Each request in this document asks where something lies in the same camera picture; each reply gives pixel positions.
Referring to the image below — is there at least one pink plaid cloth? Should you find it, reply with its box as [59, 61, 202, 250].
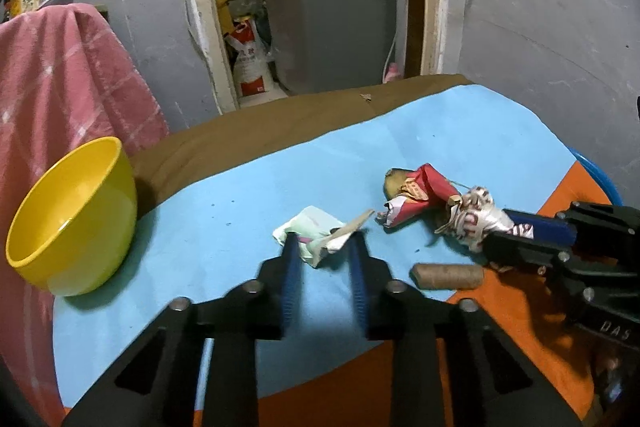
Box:
[0, 3, 169, 426]

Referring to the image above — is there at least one red white rice bag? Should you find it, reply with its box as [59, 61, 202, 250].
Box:
[226, 16, 273, 98]

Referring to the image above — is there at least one yellow plastic bowl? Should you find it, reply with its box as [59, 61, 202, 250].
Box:
[6, 136, 138, 297]

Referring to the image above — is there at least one blue plastic bucket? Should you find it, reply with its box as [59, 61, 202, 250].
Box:
[570, 147, 624, 206]

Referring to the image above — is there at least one red snack wrapper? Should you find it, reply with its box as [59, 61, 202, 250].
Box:
[376, 164, 460, 229]

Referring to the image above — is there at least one red brown printed white wrapper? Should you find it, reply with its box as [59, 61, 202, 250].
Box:
[435, 186, 534, 253]

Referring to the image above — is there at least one brown cylindrical roll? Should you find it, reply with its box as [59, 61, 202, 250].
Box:
[409, 263, 484, 291]

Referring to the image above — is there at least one pale green paper wrapper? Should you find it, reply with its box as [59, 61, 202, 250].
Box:
[272, 206, 374, 269]

